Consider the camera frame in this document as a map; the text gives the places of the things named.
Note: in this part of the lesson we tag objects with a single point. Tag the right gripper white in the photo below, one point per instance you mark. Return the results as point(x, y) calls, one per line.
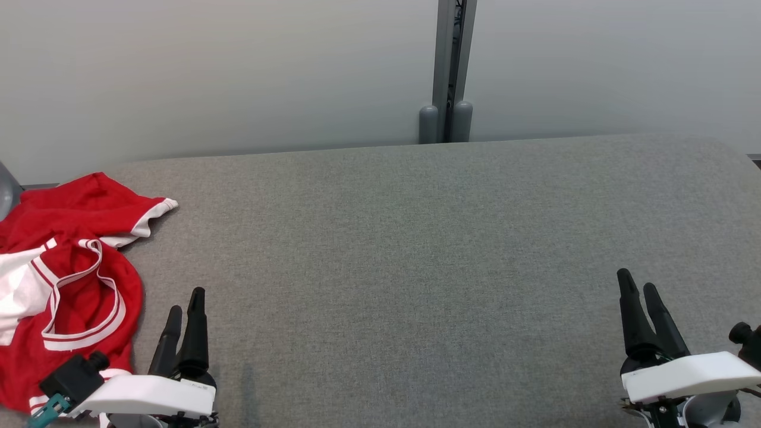
point(684, 374)

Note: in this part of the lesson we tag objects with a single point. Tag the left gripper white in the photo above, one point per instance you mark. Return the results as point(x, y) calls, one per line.
point(148, 395)

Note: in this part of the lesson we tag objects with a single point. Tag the red basketball jersey number 23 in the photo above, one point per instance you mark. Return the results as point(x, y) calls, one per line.
point(77, 309)

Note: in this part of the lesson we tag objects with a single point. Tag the red shorts white trim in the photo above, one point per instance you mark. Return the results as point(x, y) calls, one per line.
point(77, 205)

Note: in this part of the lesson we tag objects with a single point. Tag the grey curved plastic object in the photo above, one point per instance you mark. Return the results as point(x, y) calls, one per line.
point(7, 193)

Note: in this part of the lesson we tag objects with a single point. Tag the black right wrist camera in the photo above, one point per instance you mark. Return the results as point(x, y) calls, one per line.
point(752, 348)

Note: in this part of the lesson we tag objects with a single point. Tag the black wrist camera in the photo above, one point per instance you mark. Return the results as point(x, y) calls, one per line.
point(752, 348)
point(71, 377)

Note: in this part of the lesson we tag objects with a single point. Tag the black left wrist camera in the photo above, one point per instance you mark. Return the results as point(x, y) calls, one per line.
point(71, 377)

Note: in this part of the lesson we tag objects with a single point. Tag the grey cylindrical post cap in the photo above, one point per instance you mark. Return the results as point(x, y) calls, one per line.
point(461, 122)
point(428, 125)

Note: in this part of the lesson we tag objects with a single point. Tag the grey metal partition post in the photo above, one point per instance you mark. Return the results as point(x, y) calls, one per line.
point(453, 53)

